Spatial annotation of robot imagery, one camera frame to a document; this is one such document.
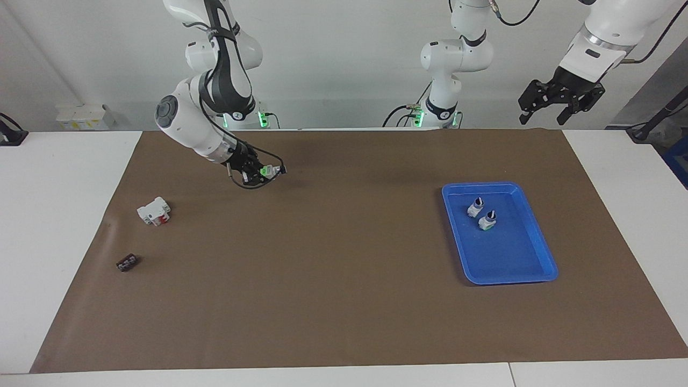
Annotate black stand pole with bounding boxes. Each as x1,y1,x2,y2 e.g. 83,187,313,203
626,86,688,142

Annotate white circuit breaker red lever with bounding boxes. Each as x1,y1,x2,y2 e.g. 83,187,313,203
137,197,172,227

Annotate blue crate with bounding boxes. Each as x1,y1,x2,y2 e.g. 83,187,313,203
661,137,688,190

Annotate brown table mat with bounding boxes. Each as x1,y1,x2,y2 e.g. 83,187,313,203
30,128,688,374

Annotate blue plastic tray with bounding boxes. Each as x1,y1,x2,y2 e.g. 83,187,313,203
441,182,559,285

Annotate white box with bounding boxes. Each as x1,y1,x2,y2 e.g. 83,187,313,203
55,104,116,131

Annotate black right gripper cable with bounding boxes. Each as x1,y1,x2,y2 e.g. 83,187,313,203
198,0,285,190

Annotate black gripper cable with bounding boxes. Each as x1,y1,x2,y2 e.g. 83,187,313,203
622,11,686,65
198,0,285,190

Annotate black right base cable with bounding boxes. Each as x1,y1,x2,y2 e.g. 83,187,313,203
257,99,280,130

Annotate black base cable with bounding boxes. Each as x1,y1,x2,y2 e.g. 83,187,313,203
382,81,433,128
257,99,280,130

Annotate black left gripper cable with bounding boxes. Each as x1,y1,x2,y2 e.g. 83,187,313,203
622,11,686,65

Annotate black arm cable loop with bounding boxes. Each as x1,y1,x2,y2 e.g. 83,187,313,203
490,0,544,27

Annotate black left base cable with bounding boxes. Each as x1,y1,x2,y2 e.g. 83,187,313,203
382,81,433,128

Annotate black clamp mount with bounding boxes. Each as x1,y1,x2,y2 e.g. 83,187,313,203
0,112,29,147

